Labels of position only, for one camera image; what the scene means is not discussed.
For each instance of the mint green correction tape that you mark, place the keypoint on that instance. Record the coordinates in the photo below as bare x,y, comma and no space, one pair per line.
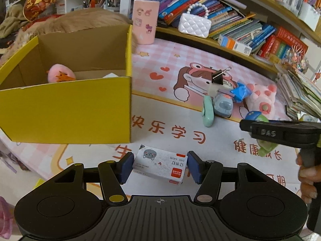
207,111

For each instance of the blue green toy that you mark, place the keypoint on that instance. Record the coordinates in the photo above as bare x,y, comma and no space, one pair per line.
265,147

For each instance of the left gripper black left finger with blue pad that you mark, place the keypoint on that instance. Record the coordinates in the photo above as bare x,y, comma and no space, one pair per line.
113,175

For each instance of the pink chick plush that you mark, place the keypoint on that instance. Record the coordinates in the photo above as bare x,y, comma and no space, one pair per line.
60,73

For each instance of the pink cylinder container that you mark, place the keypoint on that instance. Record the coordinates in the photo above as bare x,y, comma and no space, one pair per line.
144,17

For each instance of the stack of booklets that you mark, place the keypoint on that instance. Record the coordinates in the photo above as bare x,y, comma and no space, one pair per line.
300,94

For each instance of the white quilted pearl handbag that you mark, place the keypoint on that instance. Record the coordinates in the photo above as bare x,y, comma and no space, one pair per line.
195,25

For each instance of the yellow cardboard box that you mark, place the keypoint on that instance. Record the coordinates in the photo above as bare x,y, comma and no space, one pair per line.
93,109

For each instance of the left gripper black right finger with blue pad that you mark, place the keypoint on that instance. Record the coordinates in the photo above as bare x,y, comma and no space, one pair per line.
207,174

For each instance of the white staples box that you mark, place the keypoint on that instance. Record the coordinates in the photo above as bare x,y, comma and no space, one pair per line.
160,164

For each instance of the orange white small box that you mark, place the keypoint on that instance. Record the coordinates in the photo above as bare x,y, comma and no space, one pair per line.
234,45

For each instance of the olive blanket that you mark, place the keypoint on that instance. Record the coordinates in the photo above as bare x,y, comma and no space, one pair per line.
14,20

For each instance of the black binder clip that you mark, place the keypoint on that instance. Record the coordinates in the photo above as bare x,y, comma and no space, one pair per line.
219,76

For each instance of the pink paw plush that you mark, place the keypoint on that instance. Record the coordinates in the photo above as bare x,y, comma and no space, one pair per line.
262,99

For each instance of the pink cartoon table mat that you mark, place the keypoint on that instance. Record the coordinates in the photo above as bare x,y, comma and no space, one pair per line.
162,121

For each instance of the wooden bookshelf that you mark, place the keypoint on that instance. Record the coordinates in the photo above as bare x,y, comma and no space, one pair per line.
255,19

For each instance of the blue packet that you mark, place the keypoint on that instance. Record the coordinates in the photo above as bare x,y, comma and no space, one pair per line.
240,92

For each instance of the grey toy car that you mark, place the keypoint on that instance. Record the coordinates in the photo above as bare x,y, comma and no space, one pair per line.
223,105

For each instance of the right hand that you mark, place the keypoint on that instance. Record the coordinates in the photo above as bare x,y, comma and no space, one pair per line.
307,188

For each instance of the red dictionary set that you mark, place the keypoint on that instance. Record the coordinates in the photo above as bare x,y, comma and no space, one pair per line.
278,45

